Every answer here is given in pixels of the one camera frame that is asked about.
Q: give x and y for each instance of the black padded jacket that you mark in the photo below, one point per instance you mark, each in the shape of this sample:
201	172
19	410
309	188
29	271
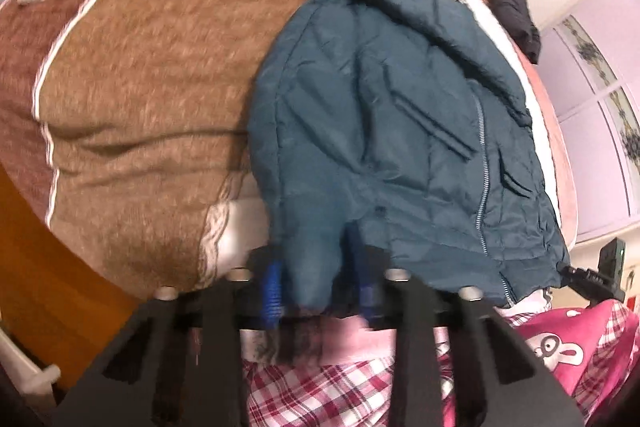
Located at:
512	7

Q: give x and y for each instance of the striped fleece blanket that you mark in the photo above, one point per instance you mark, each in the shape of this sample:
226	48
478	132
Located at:
150	107

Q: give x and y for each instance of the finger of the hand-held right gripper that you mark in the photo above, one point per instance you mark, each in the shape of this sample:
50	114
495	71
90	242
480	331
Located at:
580	276

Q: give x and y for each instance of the pink plaid pajamas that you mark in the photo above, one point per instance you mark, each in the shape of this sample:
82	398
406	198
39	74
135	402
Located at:
310	387

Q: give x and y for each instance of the teal quilted jacket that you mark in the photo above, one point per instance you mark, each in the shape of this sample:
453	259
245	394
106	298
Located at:
390	117

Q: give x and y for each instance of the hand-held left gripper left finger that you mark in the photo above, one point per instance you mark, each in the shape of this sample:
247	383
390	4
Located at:
272	292

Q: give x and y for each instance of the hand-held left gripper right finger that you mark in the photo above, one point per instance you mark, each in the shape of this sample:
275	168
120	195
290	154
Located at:
367	297

